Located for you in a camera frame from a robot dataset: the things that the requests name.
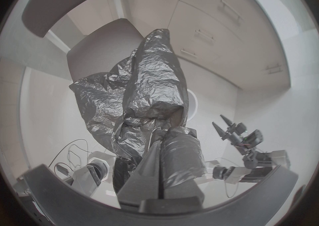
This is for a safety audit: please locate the black cable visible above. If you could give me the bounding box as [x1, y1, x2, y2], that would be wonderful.
[49, 139, 91, 174]

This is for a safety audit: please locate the beige wardrobe with drawers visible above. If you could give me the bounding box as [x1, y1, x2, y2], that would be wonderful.
[122, 0, 292, 90]

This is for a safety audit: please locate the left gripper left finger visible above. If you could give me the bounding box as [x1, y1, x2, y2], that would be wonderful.
[117, 141, 161, 205]

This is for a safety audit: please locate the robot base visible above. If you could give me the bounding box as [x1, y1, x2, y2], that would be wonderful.
[87, 151, 220, 185]

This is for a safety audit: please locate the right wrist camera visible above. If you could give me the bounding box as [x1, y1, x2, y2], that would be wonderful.
[235, 122, 248, 135]

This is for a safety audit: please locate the black plastic bag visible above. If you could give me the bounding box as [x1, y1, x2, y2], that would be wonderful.
[68, 28, 207, 194]

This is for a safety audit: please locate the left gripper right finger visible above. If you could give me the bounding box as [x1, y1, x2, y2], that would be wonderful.
[161, 176, 205, 203]

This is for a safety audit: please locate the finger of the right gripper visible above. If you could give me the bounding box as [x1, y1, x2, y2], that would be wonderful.
[212, 122, 229, 141]
[220, 114, 235, 131]

